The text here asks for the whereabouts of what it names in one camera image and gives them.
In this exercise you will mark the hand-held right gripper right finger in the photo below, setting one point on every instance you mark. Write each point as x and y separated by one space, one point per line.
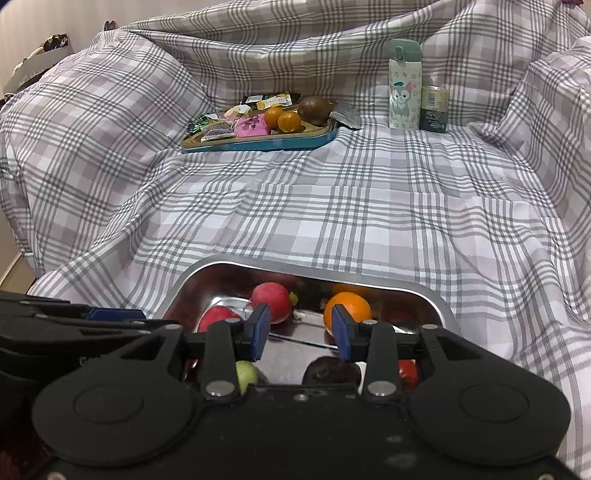
344 337

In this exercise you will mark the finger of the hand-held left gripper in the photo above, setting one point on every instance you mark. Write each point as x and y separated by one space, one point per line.
115 314
69 339

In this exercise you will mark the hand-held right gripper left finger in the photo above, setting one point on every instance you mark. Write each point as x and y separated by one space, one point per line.
258 332

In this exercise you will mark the dark purple mangosteen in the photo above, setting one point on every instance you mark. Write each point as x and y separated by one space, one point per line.
330 369

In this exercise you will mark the large pink radish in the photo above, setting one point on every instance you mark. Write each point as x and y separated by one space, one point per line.
277 297

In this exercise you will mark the small red radish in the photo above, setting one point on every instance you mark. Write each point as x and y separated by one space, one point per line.
217 318

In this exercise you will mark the cucumber piece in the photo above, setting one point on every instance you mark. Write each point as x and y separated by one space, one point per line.
246 374

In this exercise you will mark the metal tray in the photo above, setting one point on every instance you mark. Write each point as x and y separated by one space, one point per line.
231 277

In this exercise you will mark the red tomato with green calyx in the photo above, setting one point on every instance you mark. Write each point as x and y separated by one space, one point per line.
408 374

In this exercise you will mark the grey plaid blanket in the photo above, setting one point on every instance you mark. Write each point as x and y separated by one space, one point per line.
323 203

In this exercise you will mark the blue snack tray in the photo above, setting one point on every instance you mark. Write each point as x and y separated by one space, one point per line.
268 144

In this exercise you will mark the small silver snack packet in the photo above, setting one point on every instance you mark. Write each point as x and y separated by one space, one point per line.
217 134

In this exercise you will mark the pink snack packet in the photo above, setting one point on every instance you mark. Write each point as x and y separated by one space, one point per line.
251 125

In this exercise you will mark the green candy wrapper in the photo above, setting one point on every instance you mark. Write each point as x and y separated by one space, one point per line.
199 122

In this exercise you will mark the small orange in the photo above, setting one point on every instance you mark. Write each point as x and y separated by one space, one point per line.
271 114
290 122

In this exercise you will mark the silver foil packet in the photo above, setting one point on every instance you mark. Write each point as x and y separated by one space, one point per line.
346 116

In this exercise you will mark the white and yellow candy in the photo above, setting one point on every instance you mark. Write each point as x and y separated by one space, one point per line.
238 110

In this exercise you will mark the brown round fruit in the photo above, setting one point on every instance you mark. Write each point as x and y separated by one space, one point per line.
315 110

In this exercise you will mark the dark and yellow snack packet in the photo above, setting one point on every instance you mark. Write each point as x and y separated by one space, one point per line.
270 99

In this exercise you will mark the cat print water bottle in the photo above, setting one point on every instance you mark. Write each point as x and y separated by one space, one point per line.
404 92

